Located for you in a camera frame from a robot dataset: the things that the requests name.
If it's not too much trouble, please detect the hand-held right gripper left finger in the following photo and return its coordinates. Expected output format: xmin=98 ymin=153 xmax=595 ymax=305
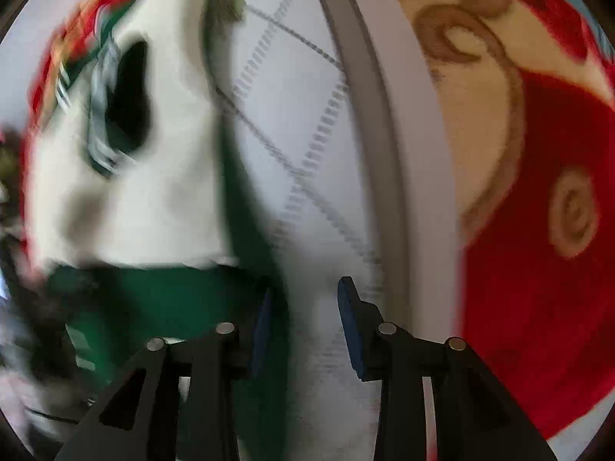
xmin=54 ymin=287 xmax=276 ymax=461

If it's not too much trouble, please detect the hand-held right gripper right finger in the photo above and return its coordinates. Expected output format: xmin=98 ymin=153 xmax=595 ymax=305
xmin=337 ymin=276 xmax=559 ymax=461

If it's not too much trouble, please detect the green garment with white stripes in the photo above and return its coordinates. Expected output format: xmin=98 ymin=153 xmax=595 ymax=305
xmin=24 ymin=0 xmax=295 ymax=461

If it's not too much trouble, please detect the red floral blanket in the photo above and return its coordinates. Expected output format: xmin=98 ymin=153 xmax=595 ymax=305
xmin=24 ymin=0 xmax=615 ymax=457

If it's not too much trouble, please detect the white diamond-quilted mat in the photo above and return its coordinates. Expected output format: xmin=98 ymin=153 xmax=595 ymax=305
xmin=206 ymin=0 xmax=463 ymax=461

